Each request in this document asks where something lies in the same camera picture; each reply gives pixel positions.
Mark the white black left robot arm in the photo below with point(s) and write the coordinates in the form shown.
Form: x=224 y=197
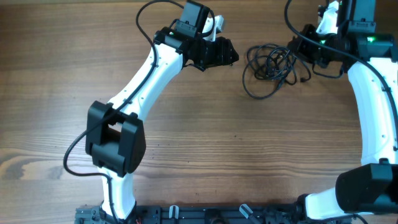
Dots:
x=115 y=139

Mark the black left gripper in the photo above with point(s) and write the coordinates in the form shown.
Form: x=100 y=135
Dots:
x=222 y=55

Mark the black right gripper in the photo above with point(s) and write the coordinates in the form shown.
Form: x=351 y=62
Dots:
x=300 y=45

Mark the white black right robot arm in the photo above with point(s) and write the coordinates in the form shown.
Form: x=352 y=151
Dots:
x=346 y=33

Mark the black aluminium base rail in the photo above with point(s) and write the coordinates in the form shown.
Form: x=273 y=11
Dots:
x=278 y=214

